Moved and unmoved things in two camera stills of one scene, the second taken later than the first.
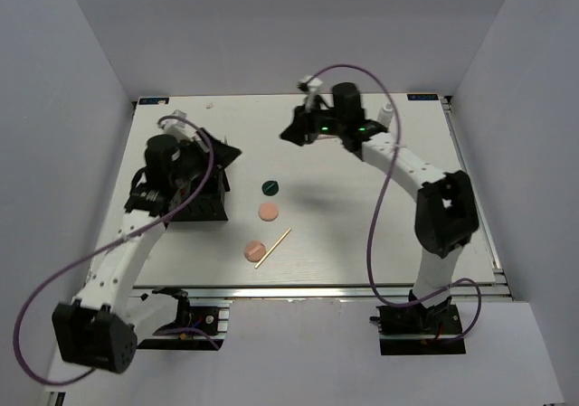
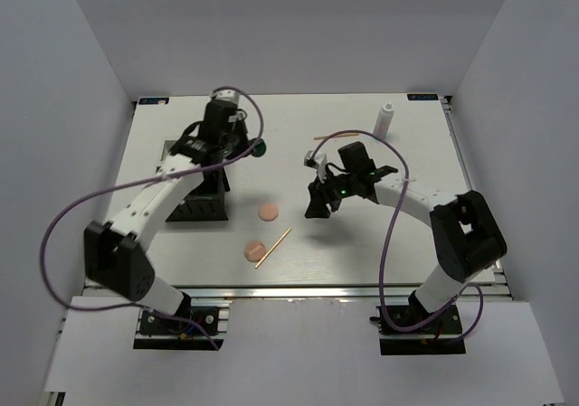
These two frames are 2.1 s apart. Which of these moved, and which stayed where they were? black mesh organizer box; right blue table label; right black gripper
Moved: right black gripper
Stayed: black mesh organizer box; right blue table label
